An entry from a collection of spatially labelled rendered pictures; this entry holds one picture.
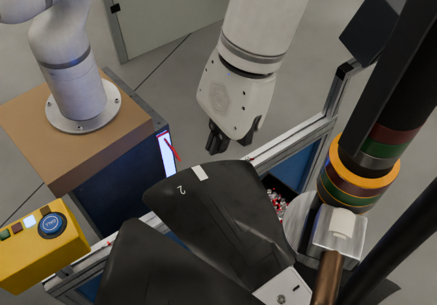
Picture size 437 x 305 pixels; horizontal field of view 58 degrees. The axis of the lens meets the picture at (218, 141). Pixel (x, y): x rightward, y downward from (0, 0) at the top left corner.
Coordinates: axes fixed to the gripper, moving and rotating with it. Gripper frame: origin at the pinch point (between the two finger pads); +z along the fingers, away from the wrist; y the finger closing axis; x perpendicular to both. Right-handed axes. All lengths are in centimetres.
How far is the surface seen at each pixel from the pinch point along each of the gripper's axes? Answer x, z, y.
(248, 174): 8.5, 10.3, 2.2
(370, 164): -15.1, -27.3, 23.5
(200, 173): 0.3, 10.0, -1.6
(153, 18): 91, 81, -156
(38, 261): -25.6, 30.8, -9.6
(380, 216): 124, 96, 10
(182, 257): -17.7, -5.1, 15.2
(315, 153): 63, 43, -11
